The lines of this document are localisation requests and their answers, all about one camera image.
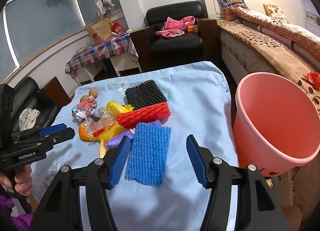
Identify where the red gift bag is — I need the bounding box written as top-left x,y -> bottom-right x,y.
111,22 -> 127,36

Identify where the yellow floral pillow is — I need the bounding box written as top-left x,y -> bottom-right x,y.
264,4 -> 287,21

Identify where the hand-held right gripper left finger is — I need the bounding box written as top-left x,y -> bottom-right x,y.
29,136 -> 132,231

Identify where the bed with floral bedding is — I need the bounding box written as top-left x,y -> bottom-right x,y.
217,19 -> 320,119

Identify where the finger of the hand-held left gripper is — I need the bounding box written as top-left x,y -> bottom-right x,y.
11,123 -> 68,138
14,128 -> 76,152

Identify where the crumpled red blue wrapper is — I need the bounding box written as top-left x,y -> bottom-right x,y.
72,96 -> 98,123

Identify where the red snack packet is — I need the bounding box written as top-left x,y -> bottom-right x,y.
305,71 -> 320,87

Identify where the black leather armchair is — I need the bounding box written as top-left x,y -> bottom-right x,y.
146,1 -> 204,70

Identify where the large grey window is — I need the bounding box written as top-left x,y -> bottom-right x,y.
4,0 -> 124,72

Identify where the pink dotted cloth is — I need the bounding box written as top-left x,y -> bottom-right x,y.
155,16 -> 197,39

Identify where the blue foam fruit net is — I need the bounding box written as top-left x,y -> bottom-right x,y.
125,122 -> 172,187

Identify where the light blue floral tablecloth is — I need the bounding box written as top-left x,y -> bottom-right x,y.
25,61 -> 240,231

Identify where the white crumpled cloth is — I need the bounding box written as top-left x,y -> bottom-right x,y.
19,108 -> 40,131

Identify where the white wardrobe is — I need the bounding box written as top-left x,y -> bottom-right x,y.
305,0 -> 320,37

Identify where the white framed bed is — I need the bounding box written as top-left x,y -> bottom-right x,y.
199,0 -> 320,221

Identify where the clear plastic wrapper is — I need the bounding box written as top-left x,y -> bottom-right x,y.
86,107 -> 118,138

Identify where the colourful patterned pillow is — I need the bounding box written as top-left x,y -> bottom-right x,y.
217,0 -> 250,20

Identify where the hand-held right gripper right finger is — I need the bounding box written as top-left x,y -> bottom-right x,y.
186,134 -> 291,231

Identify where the person's left hand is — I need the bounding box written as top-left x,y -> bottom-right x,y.
0,165 -> 33,196

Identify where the rolled pink white quilt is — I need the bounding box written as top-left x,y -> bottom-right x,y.
225,6 -> 320,55

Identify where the black foam fruit net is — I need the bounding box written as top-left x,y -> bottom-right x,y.
124,79 -> 167,110

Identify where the brown paper bag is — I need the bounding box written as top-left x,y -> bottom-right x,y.
85,19 -> 113,44

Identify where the dark wooden side cabinet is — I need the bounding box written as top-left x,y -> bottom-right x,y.
197,19 -> 222,65
130,27 -> 151,73
37,76 -> 72,110

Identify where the red foam fruit net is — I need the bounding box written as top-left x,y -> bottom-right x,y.
116,102 -> 172,129

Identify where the pink plastic bucket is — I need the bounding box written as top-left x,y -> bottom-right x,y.
232,72 -> 320,176

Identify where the white desk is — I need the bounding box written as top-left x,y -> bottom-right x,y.
75,54 -> 140,84

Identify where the checkered cloth side table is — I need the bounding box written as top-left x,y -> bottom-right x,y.
65,35 -> 139,77

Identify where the black leather sofa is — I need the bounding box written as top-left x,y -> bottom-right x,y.
11,76 -> 60,133

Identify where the purple face mask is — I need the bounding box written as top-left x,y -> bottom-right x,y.
105,120 -> 163,149

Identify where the yellow foam fruit net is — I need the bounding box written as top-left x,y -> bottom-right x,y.
99,117 -> 130,159

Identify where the orange fruit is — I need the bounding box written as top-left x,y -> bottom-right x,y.
78,122 -> 94,142

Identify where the yellow plastic bag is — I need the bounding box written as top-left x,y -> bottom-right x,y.
106,101 -> 135,117

